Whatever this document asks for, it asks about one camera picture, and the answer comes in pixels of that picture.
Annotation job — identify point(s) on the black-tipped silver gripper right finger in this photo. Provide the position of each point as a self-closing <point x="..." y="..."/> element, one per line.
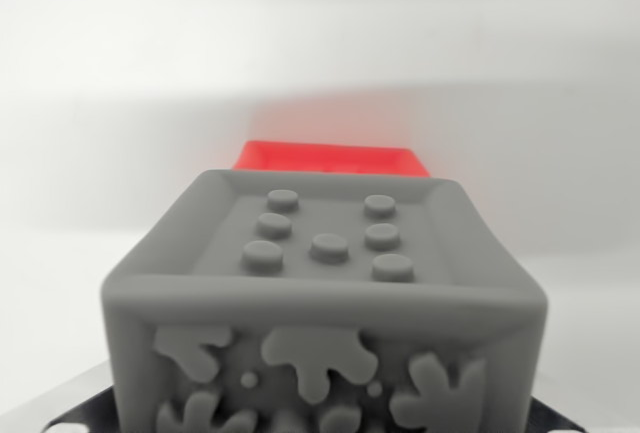
<point x="552" y="418"/>

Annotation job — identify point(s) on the grey embossed toy cube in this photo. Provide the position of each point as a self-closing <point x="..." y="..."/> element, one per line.
<point x="325" y="298"/>

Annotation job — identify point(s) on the red embossed toy cube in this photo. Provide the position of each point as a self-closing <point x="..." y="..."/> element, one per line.
<point x="325" y="157"/>

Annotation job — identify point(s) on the black-tipped silver gripper left finger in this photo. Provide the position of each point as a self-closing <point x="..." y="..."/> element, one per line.
<point x="75" y="408"/>

